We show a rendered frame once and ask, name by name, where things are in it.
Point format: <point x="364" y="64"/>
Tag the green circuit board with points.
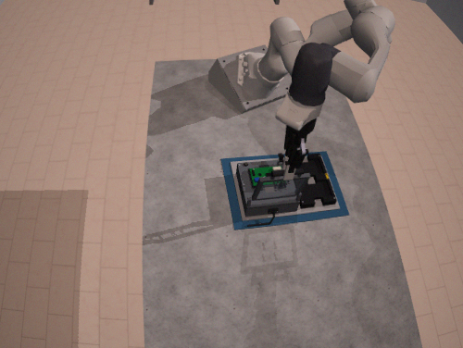
<point x="262" y="172"/>

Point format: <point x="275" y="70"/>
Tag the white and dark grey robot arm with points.
<point x="318" y="63"/>

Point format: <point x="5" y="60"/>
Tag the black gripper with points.
<point x="293" y="159"/>

